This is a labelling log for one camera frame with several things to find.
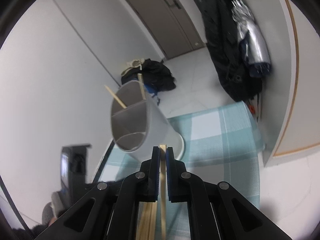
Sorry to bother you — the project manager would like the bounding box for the bamboo chopstick three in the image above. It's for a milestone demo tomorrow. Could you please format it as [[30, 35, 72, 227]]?
[[159, 145, 167, 239]]

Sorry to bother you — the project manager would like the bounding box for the bamboo chopstick two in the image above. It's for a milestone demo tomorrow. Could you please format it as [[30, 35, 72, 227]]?
[[104, 85, 127, 109]]

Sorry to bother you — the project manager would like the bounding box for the bamboo chopstick one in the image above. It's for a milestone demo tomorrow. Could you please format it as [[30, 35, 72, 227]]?
[[137, 73, 146, 100]]

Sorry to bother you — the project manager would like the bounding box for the person left hand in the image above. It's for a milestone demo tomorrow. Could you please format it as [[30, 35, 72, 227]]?
[[42, 191, 68, 225]]

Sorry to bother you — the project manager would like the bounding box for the teal plaid table cloth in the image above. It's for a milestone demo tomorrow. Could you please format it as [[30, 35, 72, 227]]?
[[100, 102, 264, 239]]

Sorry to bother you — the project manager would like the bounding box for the white utensil holder cup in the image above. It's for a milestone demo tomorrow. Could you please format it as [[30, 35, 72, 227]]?
[[111, 80, 185, 163]]

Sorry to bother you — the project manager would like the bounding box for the black bag on floor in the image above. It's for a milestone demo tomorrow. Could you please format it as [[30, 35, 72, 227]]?
[[121, 59, 176, 96]]

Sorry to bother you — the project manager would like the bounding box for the beige cloth on bag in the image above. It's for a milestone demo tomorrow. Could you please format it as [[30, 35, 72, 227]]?
[[121, 59, 145, 76]]

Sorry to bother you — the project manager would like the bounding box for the silver folded umbrella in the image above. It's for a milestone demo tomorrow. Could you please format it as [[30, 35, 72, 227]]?
[[232, 0, 272, 78]]

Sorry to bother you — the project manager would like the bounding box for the brown entrance door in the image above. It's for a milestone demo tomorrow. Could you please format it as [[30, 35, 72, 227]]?
[[125, 0, 204, 59]]

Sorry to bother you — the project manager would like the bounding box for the black hanging coat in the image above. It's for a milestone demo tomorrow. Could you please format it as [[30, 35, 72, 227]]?
[[201, 0, 262, 102]]

